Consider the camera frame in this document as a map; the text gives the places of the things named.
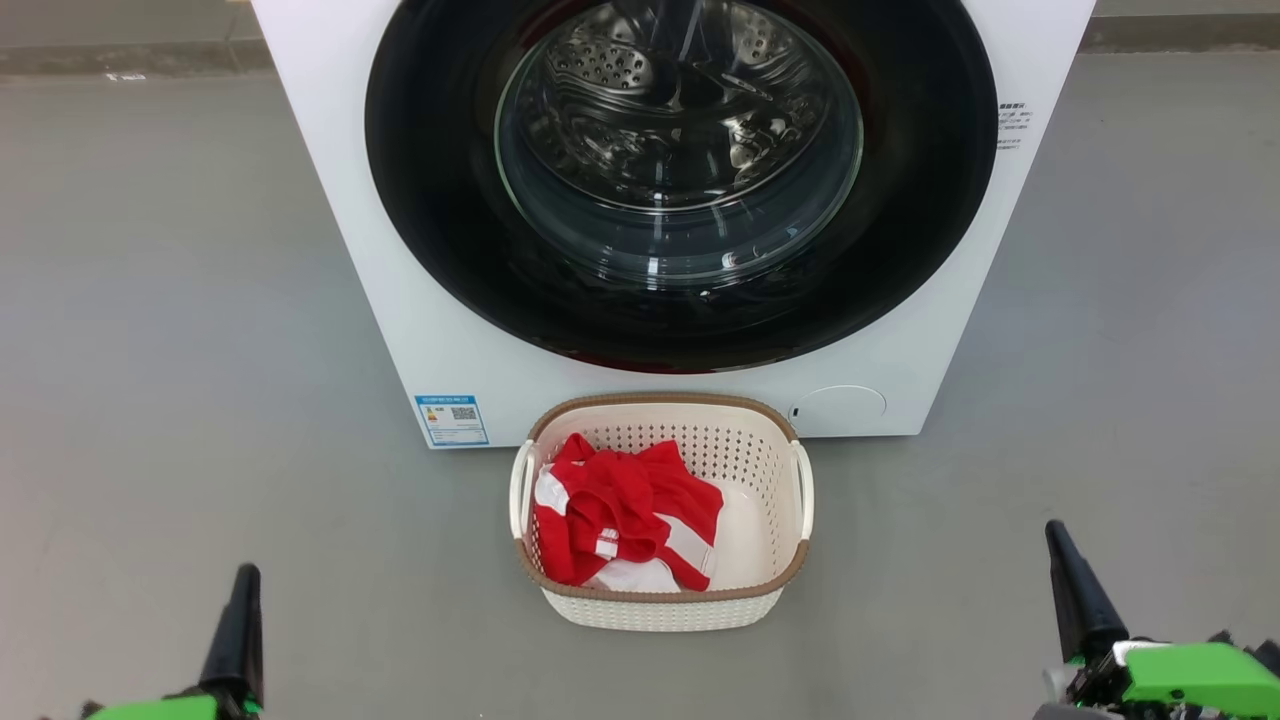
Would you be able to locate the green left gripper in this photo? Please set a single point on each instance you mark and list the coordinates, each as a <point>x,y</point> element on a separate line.
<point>170,710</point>

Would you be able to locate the cream perforated laundry basket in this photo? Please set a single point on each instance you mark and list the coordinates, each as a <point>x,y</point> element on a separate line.
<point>760,480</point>

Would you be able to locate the washing machine steel drum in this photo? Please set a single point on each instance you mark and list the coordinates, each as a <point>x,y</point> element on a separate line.
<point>640,120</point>

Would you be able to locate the blue energy label sticker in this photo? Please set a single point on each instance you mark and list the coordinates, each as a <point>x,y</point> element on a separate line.
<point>452,420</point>

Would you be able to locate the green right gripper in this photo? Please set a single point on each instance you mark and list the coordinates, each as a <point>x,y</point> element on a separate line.
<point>1190,680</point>

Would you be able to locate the white front-load washing machine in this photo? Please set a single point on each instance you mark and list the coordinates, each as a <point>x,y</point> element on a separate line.
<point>400,330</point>

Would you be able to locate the black rimmed glass washer door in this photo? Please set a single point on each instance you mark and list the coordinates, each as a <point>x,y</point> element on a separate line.
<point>440,200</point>

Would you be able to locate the round white filter cover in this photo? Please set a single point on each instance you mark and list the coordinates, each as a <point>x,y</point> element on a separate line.
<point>840,410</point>

